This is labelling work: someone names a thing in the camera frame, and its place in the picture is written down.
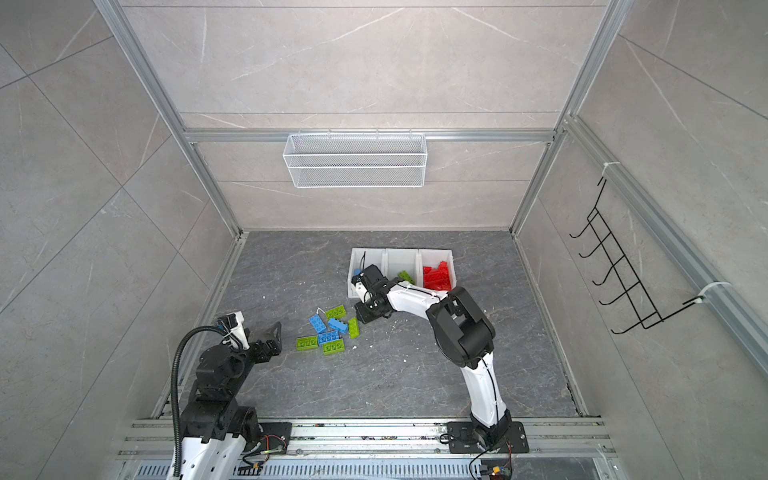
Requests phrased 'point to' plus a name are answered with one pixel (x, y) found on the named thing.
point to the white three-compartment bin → (391, 261)
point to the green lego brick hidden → (353, 328)
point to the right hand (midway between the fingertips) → (361, 312)
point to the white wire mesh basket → (356, 160)
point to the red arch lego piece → (440, 278)
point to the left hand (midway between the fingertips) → (262, 322)
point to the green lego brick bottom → (333, 347)
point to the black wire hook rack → (635, 297)
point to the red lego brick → (428, 277)
